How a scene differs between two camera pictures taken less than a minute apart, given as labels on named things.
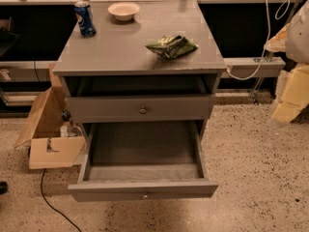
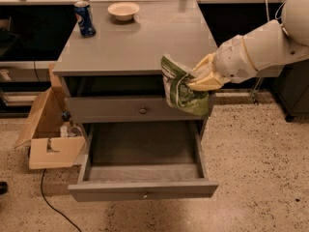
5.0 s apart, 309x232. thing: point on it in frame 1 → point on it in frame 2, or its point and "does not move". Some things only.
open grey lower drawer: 152,159 does not move
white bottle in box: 64,130 does not move
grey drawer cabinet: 112,76 does not move
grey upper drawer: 118,108 does not move
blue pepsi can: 85,18 does not move
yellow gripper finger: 277,43 → 205,67
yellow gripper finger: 294,94 → 207,82
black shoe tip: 3,187 does not move
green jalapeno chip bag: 173,46 → 178,94
